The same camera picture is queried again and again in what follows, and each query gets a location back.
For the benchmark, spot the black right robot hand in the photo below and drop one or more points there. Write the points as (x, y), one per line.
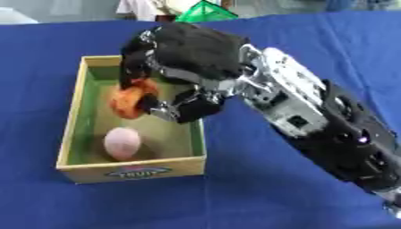
(196, 50)

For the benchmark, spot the orange soft toy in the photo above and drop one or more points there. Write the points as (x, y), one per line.
(127, 100)

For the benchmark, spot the silver and black right robot arm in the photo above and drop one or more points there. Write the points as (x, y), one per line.
(313, 119)

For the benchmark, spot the tan cardboard box green inside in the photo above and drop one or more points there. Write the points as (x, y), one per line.
(130, 155)

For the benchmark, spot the green mesh basket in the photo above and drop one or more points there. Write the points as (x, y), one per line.
(206, 12)

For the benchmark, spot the person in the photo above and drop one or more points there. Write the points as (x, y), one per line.
(156, 7)

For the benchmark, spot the pink toy egg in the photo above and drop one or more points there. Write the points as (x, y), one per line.
(122, 143)

